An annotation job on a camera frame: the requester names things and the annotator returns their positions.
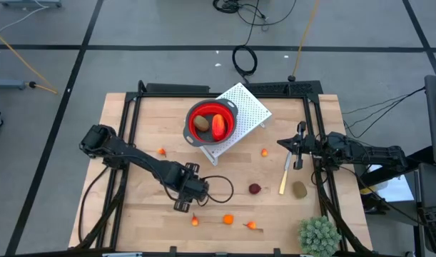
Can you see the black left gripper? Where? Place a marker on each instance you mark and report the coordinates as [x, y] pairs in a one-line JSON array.
[[189, 187]]

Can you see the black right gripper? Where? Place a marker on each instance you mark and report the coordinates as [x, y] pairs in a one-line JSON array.
[[303, 144]]

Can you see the small orange fruit with stem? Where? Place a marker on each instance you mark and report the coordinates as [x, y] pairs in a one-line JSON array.
[[251, 225], [195, 220]]

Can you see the brown kiwi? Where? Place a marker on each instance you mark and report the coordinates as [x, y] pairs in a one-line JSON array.
[[299, 189], [201, 123]]

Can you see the orange tangerine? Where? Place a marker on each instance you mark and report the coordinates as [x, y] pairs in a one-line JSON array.
[[228, 219]]

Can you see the dark red plum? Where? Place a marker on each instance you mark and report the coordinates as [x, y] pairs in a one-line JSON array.
[[254, 188]]

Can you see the orange red mango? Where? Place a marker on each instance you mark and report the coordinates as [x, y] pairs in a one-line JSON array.
[[218, 126]]

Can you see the red collapsible colander bowl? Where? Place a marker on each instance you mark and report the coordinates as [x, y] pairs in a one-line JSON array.
[[226, 107]]

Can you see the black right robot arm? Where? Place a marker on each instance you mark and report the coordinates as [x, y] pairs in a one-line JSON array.
[[367, 151]]

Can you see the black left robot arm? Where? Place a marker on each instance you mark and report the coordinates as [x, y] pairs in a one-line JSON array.
[[132, 153]]

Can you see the white perforated metal stand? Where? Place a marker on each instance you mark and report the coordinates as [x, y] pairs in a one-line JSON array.
[[251, 110]]

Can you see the green artificial plant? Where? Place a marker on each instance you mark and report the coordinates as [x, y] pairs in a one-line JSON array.
[[319, 237]]

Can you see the black flat bar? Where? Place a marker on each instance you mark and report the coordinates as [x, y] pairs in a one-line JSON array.
[[182, 88]]

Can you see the black diagonal beam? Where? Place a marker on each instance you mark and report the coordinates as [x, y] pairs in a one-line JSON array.
[[392, 170]]

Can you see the grey rounded panel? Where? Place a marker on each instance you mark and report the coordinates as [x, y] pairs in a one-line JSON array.
[[435, 118]]

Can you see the dark grey panel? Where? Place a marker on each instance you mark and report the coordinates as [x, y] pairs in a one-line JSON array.
[[433, 185]]

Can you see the black keyboard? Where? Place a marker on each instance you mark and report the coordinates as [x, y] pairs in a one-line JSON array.
[[435, 228]]

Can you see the grey stand base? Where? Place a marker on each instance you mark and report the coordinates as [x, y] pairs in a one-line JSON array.
[[28, 3], [7, 84]]

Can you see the black table frame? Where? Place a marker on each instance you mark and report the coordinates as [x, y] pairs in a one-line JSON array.
[[282, 96]]

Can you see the black perforated frame plate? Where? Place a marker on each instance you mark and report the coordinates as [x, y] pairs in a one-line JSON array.
[[292, 88]]

